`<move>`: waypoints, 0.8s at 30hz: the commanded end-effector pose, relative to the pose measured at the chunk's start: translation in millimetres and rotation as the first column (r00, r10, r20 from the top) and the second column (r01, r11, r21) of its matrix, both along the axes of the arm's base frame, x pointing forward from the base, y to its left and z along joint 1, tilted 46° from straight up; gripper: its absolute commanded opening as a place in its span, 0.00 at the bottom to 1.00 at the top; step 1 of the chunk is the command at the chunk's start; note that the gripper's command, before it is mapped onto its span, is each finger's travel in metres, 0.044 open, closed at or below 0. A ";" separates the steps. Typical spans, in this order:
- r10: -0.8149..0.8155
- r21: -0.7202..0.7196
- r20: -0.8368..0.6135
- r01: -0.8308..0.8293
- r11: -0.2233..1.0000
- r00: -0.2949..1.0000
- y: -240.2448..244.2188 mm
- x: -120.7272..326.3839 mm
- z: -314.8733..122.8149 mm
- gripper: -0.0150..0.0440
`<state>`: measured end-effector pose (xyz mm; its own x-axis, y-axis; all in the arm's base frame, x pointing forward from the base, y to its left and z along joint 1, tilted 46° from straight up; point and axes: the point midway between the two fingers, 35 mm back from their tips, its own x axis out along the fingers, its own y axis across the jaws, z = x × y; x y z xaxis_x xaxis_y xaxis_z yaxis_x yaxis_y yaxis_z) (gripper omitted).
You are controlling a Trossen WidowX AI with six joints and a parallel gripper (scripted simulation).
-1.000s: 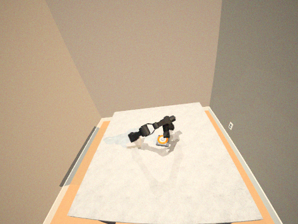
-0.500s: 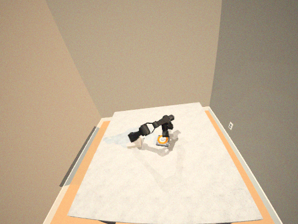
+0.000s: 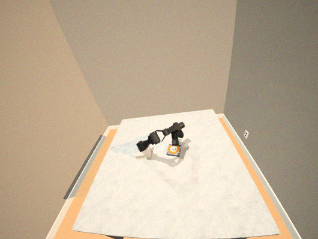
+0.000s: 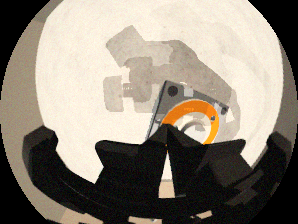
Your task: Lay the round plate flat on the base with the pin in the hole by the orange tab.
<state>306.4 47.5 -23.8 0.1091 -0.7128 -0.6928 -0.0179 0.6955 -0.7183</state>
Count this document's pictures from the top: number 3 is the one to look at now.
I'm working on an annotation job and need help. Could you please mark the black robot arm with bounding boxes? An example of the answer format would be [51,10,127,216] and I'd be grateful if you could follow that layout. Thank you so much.
[136,122,185,152]

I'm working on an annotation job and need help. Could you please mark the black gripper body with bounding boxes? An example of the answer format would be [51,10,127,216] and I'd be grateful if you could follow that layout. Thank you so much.
[171,133,179,147]

